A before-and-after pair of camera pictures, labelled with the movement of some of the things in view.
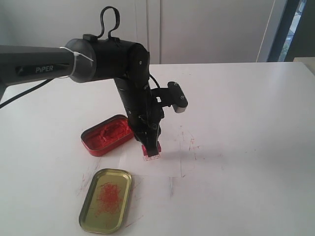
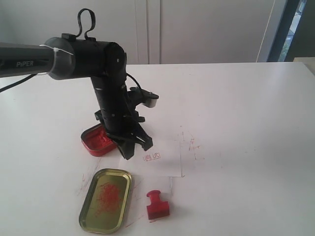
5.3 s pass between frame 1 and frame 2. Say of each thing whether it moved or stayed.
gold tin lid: stayed
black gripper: moved
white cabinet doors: stayed
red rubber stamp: moved
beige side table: stayed
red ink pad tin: stayed
